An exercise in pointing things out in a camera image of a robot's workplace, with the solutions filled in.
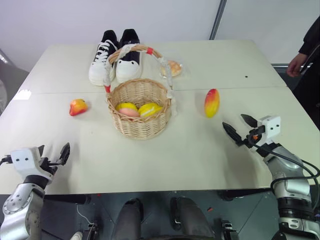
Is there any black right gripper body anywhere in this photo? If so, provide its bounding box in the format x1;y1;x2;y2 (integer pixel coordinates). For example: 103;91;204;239
243;125;266;151

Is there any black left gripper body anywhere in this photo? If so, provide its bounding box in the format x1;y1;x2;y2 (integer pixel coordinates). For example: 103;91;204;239
38;156;61;177

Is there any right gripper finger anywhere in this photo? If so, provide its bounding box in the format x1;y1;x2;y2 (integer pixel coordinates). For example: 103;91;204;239
240;113;261;130
222;121;245;147

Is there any yellow toy fruit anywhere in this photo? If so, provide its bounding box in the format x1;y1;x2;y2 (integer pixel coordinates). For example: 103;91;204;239
138;102;164;119
115;102;139;113

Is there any bystander bare hand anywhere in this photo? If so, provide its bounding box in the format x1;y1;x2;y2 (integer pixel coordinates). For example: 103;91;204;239
286;53;305;77

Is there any red yellow toy mango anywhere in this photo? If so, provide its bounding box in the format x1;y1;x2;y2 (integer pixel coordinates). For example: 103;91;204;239
203;88;221;119

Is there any red yellow toy apple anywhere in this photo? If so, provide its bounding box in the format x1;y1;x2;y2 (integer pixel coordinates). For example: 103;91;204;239
68;98;89;117

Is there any bystander dark clothed body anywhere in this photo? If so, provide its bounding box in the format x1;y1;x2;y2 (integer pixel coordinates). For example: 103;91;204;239
291;49;320;132

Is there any pink toy peach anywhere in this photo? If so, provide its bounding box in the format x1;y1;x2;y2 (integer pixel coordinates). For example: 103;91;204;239
118;107;141;118

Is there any grey furniture piece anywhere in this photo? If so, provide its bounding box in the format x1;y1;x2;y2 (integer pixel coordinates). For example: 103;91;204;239
0;48;30;117

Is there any bread in plastic bag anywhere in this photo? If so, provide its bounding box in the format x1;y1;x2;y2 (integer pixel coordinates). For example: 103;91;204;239
159;59;187;79

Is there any dark rounded shape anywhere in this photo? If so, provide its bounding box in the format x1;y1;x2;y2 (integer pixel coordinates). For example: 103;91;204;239
170;196;216;240
111;198;145;240

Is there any black white sneaker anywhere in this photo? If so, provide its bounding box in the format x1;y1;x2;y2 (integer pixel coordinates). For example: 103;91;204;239
88;29;121;87
115;28;145;84

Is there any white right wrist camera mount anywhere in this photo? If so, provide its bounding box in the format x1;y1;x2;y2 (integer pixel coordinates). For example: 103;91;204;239
258;115;282;146

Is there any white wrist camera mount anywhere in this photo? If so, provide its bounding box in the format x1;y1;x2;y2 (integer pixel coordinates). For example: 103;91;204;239
9;146;45;180
258;115;282;146

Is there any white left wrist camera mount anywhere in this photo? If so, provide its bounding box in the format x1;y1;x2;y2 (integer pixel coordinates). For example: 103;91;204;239
9;146;45;180

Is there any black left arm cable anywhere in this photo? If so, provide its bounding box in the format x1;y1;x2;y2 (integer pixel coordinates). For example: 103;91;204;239
0;154;13;166

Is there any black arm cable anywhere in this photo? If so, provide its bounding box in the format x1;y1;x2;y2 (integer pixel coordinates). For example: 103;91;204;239
251;141;320;218
0;154;13;166

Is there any black table frame bar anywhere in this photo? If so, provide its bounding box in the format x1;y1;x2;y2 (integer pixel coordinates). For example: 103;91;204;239
43;194;92;205

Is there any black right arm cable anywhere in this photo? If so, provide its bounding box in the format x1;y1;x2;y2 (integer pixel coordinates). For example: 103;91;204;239
251;141;320;218

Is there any white floor cable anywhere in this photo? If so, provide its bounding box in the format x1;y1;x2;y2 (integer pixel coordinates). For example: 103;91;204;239
75;203;94;227

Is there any wicker basket with handle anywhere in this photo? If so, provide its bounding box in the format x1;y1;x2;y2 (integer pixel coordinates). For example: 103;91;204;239
103;43;180;141

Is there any grey wall post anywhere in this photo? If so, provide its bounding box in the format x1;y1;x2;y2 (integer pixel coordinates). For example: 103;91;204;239
208;0;227;41

